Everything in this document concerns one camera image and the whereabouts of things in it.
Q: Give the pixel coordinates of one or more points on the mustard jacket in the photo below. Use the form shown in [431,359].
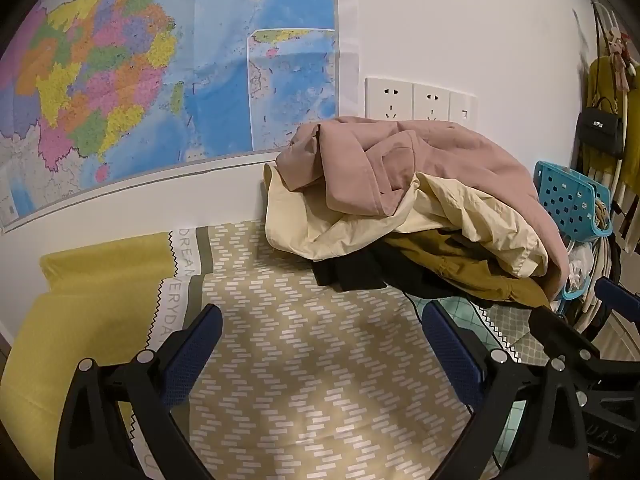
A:
[450,260]

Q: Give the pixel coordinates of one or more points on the white wall socket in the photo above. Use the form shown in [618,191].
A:
[431,100]
[389,97]
[463,107]

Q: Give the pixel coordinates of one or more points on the white clothes rack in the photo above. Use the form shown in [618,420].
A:
[597,260]

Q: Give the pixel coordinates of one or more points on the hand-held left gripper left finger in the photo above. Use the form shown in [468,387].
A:
[195,350]

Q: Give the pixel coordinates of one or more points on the pink jacket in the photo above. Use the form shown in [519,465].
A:
[425,160]

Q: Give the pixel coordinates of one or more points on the yellow hanging garment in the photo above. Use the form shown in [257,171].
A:
[607,80]

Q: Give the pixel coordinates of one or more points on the hanging plush toy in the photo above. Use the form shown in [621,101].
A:
[620,52]

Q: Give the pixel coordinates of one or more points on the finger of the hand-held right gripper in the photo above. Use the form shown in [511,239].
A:
[555,332]
[617,297]

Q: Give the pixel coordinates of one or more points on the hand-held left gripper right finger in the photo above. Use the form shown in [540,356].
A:
[450,350]

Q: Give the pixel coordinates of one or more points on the yellow patterned bed sheet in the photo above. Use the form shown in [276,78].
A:
[300,360]

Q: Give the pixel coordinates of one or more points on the black handbag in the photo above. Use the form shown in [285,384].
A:
[600,132]

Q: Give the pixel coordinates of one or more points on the blue plastic basket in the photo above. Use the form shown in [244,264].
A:
[565,195]

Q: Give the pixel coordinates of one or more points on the colourful wall map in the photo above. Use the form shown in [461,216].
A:
[125,60]

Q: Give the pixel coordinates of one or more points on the cream jacket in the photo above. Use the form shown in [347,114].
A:
[450,210]

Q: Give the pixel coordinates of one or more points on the black garment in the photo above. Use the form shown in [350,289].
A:
[350,267]

